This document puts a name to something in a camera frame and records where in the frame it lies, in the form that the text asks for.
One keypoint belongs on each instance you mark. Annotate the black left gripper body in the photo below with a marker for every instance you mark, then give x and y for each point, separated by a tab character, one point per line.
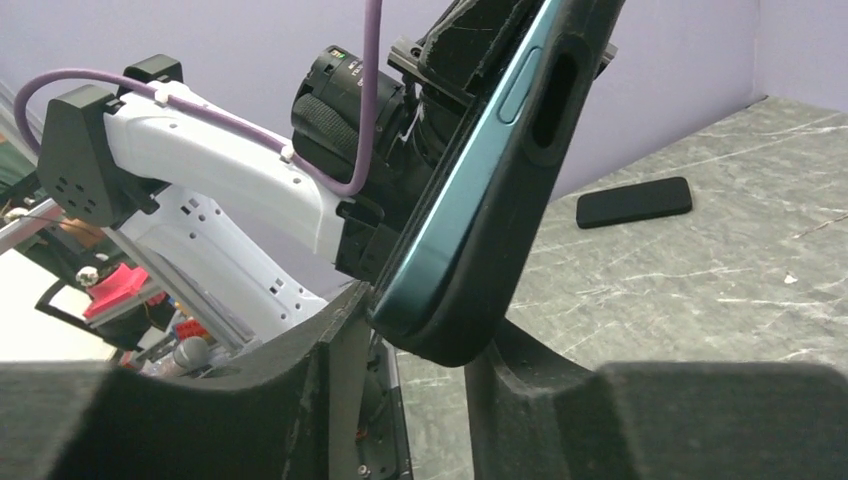
417	127

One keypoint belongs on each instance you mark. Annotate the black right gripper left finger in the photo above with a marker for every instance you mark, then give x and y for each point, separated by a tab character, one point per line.
286	410

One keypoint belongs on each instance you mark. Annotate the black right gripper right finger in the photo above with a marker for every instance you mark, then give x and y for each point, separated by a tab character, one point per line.
534	414

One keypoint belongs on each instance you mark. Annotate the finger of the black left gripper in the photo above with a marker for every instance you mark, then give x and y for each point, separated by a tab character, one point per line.
469	39

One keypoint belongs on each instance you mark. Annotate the black phone case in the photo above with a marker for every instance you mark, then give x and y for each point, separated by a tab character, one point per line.
480	284

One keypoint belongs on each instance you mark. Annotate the black phone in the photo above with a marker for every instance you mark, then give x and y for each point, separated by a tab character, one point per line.
632	203
423	258

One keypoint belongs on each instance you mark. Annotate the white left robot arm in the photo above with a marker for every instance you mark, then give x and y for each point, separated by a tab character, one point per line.
155	162

